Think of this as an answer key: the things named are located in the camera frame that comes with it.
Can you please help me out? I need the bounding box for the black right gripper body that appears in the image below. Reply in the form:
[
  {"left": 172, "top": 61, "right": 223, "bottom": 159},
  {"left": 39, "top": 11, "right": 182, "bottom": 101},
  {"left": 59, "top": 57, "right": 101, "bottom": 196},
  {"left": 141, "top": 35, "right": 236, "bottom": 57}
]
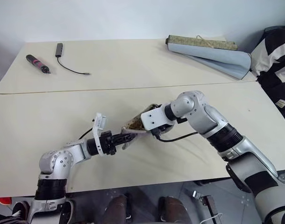
[{"left": 151, "top": 123, "right": 174, "bottom": 137}]

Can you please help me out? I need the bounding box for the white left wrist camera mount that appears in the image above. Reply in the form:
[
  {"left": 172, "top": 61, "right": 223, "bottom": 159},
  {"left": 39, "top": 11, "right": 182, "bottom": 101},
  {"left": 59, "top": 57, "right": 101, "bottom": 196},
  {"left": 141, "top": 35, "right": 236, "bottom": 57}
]
[{"left": 92, "top": 112, "right": 109, "bottom": 156}]

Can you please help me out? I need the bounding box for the grey USB hub with cable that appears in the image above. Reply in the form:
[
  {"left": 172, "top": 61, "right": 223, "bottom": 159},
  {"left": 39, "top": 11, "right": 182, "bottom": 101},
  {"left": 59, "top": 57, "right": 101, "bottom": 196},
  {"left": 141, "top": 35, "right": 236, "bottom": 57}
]
[{"left": 54, "top": 42, "right": 91, "bottom": 77}]

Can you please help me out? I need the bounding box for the red object under table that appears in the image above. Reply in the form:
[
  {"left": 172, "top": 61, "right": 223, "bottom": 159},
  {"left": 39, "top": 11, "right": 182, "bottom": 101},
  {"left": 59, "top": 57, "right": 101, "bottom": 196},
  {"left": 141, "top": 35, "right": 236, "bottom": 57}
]
[{"left": 0, "top": 196, "right": 13, "bottom": 206}]

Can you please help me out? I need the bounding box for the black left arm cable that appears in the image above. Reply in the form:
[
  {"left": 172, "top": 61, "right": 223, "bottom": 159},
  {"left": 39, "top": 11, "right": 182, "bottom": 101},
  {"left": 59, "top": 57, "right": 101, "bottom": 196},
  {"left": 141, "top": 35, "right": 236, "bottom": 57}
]
[{"left": 78, "top": 127, "right": 95, "bottom": 141}]

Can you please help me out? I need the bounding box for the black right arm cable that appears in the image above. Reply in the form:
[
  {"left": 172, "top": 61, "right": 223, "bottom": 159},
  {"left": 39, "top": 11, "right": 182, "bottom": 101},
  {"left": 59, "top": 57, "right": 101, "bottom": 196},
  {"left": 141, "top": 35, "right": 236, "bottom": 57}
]
[{"left": 152, "top": 130, "right": 200, "bottom": 143}]

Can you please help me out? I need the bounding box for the brown block with metal bracket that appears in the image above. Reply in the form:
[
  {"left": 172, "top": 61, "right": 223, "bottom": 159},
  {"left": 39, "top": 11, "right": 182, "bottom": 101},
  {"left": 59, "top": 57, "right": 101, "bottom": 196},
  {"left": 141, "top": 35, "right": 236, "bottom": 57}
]
[{"left": 192, "top": 189, "right": 218, "bottom": 218}]

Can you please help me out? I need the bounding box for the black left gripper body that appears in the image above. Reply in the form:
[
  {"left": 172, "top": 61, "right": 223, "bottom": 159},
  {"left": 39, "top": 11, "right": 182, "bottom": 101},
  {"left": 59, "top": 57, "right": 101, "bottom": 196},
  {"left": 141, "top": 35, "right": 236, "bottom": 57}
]
[{"left": 100, "top": 131, "right": 118, "bottom": 156}]

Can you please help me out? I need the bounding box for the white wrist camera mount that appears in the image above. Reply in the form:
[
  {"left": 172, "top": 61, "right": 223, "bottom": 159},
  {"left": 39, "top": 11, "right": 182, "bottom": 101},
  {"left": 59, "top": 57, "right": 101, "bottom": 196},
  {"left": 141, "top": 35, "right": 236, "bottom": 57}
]
[
  {"left": 92, "top": 112, "right": 109, "bottom": 156},
  {"left": 140, "top": 105, "right": 175, "bottom": 132}
]

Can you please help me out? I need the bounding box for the grey checked fabric pouch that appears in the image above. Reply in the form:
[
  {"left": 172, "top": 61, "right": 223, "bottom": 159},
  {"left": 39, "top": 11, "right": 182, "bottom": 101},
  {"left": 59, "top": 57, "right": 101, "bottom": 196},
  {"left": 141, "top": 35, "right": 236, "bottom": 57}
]
[{"left": 120, "top": 103, "right": 163, "bottom": 150}]

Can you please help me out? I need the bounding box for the thin white cable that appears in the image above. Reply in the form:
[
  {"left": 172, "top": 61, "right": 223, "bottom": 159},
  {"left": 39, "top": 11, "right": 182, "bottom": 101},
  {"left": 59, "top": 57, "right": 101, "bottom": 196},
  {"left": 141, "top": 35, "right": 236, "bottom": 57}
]
[{"left": 200, "top": 212, "right": 222, "bottom": 224}]

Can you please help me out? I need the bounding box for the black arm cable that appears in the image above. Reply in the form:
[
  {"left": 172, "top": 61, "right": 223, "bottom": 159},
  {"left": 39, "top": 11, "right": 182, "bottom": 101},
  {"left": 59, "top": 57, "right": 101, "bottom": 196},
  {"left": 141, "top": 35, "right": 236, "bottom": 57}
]
[
  {"left": 78, "top": 127, "right": 95, "bottom": 141},
  {"left": 152, "top": 130, "right": 200, "bottom": 143}
]

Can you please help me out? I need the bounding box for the black sneaker with white laces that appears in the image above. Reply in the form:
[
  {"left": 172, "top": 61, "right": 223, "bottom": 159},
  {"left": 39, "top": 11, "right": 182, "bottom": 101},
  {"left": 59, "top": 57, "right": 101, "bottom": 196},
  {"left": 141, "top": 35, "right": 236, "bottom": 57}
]
[{"left": 11, "top": 201, "right": 31, "bottom": 220}]

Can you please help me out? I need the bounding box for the dark rounded brown shape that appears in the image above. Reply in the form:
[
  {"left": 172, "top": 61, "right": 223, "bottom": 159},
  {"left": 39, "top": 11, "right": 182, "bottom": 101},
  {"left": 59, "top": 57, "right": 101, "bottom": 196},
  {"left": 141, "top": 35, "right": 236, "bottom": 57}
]
[
  {"left": 107, "top": 195, "right": 134, "bottom": 224},
  {"left": 159, "top": 196, "right": 190, "bottom": 224}
]

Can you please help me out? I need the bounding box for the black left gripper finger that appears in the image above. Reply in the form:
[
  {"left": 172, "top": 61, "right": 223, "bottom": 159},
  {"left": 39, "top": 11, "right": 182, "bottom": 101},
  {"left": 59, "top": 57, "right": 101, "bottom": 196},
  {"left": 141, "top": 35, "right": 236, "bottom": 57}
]
[
  {"left": 114, "top": 133, "right": 135, "bottom": 141},
  {"left": 115, "top": 138, "right": 137, "bottom": 147}
]

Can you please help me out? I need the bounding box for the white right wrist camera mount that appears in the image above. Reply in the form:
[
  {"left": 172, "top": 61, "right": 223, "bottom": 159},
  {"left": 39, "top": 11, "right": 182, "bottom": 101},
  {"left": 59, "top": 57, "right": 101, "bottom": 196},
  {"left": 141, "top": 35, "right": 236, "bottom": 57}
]
[{"left": 140, "top": 105, "right": 175, "bottom": 132}]

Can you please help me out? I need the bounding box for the rolled blue green mat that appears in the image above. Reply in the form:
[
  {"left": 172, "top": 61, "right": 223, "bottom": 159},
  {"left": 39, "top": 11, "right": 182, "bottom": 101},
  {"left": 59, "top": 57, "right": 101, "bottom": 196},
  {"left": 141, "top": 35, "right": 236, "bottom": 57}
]
[{"left": 165, "top": 34, "right": 252, "bottom": 82}]

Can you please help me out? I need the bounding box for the black and white jacket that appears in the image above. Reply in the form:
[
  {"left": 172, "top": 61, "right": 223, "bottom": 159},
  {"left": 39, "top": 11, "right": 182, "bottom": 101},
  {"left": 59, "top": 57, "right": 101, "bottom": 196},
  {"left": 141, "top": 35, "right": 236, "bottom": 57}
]
[{"left": 250, "top": 22, "right": 285, "bottom": 128}]

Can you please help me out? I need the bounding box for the black pink electric screwdriver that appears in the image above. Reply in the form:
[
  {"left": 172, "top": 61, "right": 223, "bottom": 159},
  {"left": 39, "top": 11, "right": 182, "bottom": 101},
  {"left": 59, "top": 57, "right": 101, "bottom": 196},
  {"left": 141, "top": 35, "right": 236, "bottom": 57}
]
[{"left": 25, "top": 54, "right": 52, "bottom": 75}]

